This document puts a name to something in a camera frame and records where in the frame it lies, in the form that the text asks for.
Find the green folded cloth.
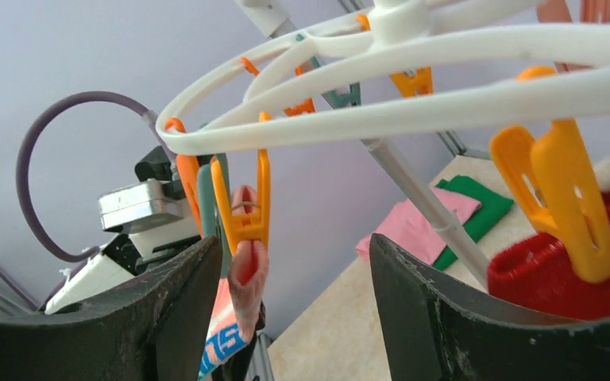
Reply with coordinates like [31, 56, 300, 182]
[435, 175, 514, 243]

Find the white clip sock hanger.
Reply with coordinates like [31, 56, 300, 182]
[156, 0, 610, 285]

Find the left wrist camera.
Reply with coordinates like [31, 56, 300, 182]
[98, 179, 183, 234]

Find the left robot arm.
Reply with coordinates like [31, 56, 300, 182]
[42, 146, 201, 314]

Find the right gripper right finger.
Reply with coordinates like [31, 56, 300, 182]
[370, 234, 610, 380]

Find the red snowflake sock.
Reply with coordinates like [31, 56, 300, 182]
[486, 156, 610, 321]

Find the pink folded cloth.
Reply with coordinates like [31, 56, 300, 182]
[355, 187, 483, 267]

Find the metal drying rack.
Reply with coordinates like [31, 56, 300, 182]
[237, 1, 488, 289]

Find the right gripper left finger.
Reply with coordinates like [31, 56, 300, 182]
[0, 237, 222, 380]

